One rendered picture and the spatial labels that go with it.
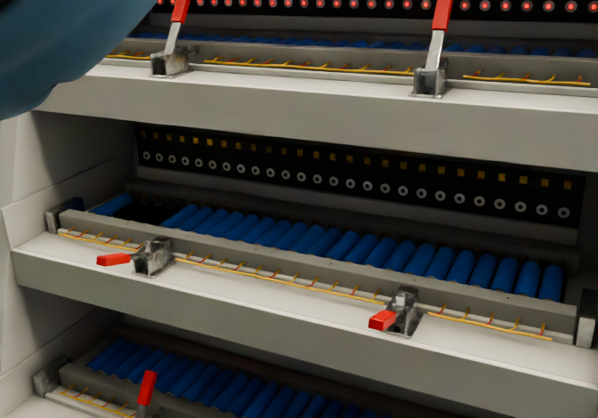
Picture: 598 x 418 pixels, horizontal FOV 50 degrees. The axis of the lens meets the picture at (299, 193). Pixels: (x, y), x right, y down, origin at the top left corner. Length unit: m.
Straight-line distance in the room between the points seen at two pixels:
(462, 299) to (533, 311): 0.06
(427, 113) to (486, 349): 0.20
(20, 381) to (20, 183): 0.24
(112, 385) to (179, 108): 0.35
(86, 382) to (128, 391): 0.06
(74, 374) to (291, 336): 0.34
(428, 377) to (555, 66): 0.28
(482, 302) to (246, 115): 0.27
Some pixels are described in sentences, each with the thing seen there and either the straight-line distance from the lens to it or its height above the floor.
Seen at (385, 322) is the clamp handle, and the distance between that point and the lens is 0.49.
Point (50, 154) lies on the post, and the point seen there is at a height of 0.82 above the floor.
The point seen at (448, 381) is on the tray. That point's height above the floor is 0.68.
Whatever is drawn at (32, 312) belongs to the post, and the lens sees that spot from 0.83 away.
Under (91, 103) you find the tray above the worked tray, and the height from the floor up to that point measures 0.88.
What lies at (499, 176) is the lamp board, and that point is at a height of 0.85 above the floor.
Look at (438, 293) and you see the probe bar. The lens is 0.58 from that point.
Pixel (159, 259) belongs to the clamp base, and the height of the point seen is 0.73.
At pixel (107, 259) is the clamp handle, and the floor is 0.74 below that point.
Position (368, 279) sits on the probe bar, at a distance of 0.60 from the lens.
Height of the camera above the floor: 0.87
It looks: 5 degrees down
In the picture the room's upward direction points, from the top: 6 degrees clockwise
